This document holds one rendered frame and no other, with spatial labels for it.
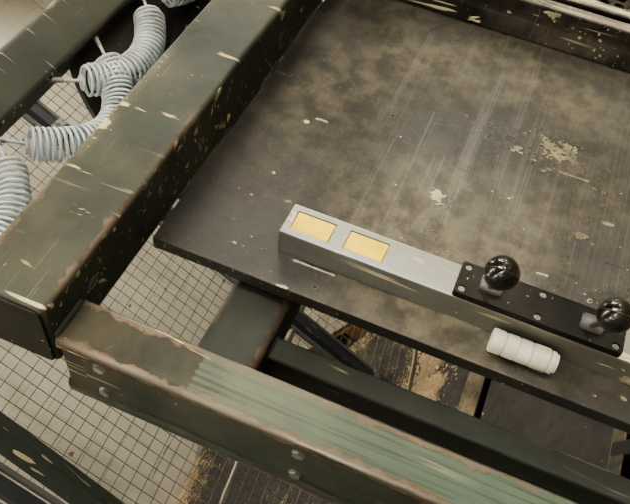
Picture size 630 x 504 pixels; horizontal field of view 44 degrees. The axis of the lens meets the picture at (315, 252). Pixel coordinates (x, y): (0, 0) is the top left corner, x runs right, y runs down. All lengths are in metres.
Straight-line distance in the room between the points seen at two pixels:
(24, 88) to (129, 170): 0.62
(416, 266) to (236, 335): 0.23
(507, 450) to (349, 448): 0.23
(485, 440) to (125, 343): 0.42
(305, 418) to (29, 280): 0.32
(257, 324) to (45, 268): 0.26
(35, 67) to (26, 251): 0.73
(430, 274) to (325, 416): 0.23
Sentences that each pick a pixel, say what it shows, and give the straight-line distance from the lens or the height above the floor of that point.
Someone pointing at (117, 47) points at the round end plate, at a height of 2.06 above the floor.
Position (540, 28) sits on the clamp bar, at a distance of 1.37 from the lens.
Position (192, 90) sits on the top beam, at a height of 1.90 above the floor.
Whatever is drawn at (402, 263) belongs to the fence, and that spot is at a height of 1.58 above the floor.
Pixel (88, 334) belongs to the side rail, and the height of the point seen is 1.82.
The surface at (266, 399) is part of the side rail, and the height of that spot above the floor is 1.65.
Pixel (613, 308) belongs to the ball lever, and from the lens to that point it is 0.83.
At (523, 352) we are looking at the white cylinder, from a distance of 0.92.
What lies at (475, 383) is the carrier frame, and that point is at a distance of 2.24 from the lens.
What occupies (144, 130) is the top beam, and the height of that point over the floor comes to 1.91.
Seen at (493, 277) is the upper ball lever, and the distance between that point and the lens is 0.81.
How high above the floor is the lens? 1.91
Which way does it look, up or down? 15 degrees down
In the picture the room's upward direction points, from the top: 50 degrees counter-clockwise
